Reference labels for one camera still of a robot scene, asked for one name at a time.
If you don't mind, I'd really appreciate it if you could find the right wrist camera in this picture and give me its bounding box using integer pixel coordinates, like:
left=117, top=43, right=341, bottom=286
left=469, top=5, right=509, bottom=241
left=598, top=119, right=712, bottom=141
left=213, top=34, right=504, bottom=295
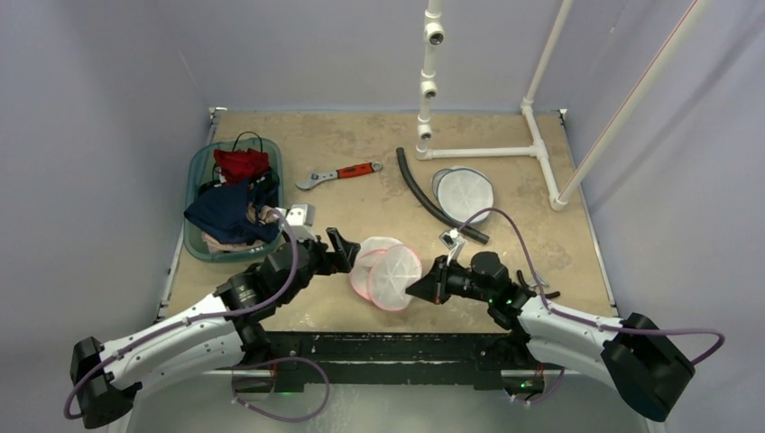
left=438, top=228, right=465, bottom=264

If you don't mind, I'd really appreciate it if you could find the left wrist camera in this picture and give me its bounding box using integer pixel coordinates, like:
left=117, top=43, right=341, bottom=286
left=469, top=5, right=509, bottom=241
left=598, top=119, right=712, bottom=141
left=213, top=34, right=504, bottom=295
left=276, top=203, right=318, bottom=242

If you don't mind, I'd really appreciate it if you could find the pink lace bra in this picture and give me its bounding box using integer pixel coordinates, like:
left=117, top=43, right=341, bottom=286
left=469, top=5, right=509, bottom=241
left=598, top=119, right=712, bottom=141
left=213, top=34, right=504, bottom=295
left=202, top=205, right=278, bottom=253

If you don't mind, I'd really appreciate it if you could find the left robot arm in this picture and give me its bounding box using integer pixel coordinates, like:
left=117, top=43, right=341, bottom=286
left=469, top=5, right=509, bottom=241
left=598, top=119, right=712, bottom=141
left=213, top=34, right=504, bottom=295
left=64, top=227, right=360, bottom=429

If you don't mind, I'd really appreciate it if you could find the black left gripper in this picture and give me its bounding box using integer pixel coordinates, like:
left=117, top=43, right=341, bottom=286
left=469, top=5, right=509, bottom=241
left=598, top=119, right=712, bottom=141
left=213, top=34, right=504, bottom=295
left=279, top=227, right=358, bottom=305

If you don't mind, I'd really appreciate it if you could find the red handled adjustable wrench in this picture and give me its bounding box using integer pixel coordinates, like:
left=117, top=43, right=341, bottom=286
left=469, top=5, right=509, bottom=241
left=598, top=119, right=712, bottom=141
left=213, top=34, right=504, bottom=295
left=295, top=161, right=383, bottom=190

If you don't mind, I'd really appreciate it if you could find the pink trimmed mesh laundry bag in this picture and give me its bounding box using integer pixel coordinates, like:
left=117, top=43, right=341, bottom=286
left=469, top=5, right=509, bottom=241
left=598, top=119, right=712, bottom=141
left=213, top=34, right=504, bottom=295
left=349, top=236, right=423, bottom=311

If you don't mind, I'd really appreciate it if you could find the teal plastic bin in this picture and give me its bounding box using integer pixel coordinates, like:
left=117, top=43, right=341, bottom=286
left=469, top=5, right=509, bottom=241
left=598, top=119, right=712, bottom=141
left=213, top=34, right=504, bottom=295
left=184, top=134, right=283, bottom=263

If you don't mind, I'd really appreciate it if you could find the navy blue bra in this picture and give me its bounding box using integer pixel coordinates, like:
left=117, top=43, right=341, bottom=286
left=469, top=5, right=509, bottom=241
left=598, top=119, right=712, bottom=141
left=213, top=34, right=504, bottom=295
left=183, top=176, right=281, bottom=244

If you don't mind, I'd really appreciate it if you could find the white mesh laundry bag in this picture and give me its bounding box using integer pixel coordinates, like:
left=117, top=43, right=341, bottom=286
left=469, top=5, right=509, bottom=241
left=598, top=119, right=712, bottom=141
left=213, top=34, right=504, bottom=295
left=431, top=166, right=494, bottom=224

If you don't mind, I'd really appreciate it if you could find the black corrugated hose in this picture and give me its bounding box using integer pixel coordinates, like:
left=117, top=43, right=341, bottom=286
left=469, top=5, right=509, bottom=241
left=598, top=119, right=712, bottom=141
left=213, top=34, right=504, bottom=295
left=395, top=148, right=490, bottom=245

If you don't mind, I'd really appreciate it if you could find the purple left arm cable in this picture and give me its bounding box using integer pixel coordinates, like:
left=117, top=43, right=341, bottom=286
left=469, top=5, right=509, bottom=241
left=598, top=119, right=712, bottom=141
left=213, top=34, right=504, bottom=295
left=63, top=215, right=300, bottom=420

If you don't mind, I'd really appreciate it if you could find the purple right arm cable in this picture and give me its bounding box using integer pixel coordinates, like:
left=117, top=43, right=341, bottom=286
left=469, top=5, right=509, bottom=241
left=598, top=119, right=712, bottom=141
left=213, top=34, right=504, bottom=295
left=456, top=207, right=726, bottom=367

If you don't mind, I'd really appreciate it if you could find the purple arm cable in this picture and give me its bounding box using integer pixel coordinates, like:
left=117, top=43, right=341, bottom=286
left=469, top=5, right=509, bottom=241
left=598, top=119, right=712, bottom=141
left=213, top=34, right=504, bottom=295
left=456, top=207, right=726, bottom=367
left=63, top=215, right=300, bottom=420

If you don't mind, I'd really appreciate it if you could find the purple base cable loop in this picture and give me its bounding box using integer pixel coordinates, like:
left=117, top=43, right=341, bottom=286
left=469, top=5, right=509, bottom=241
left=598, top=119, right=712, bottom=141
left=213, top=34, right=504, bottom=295
left=231, top=356, right=331, bottom=424

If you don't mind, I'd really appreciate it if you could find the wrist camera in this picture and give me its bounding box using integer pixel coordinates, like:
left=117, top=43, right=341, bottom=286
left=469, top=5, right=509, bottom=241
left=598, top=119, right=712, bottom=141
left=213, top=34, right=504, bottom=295
left=438, top=228, right=465, bottom=264
left=276, top=203, right=318, bottom=242

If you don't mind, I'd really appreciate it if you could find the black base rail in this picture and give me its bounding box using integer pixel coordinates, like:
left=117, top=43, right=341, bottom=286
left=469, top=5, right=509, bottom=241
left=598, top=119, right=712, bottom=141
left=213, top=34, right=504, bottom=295
left=233, top=318, right=539, bottom=392

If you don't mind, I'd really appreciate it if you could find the red lace bra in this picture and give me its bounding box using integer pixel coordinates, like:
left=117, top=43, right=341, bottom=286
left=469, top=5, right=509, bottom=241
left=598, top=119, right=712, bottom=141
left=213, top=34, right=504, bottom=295
left=213, top=149, right=270, bottom=184

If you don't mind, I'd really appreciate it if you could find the white PVC pipe frame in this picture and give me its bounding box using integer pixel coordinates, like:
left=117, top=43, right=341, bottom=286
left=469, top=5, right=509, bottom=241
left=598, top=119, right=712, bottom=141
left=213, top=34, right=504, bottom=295
left=415, top=0, right=711, bottom=211

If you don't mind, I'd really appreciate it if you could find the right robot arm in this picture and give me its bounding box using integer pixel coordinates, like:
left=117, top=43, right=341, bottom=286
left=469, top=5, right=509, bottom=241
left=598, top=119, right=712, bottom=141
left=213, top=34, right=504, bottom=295
left=406, top=252, right=696, bottom=422

